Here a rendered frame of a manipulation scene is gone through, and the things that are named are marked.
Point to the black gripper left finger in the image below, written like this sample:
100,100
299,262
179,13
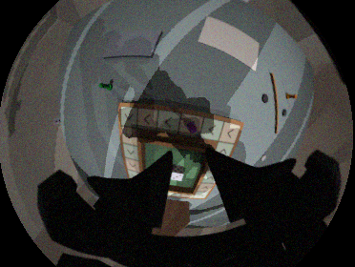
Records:
147,192

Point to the brown wooden stick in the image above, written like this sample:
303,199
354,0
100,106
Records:
276,101

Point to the white die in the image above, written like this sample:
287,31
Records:
178,172

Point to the green pawn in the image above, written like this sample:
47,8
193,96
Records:
106,86

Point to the purple pawn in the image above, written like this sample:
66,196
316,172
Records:
191,126

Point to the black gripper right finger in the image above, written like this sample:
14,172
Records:
240,184

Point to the orange game pawn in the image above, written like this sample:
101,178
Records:
290,96

